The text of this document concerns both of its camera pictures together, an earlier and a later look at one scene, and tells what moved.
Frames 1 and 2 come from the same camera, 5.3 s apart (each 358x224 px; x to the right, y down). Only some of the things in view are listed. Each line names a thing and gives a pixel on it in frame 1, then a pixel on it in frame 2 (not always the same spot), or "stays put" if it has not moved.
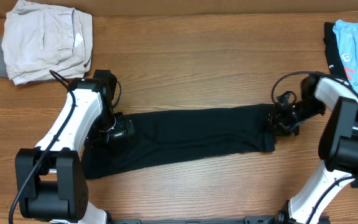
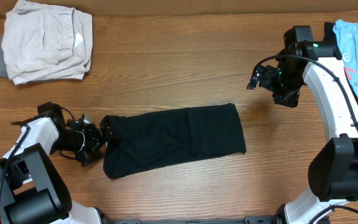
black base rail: x=247 y=219 stays put
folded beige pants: x=36 y=40 stays put
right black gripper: x=279 y=117 -> x=262 y=76
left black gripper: x=125 y=127 -> x=97 y=142
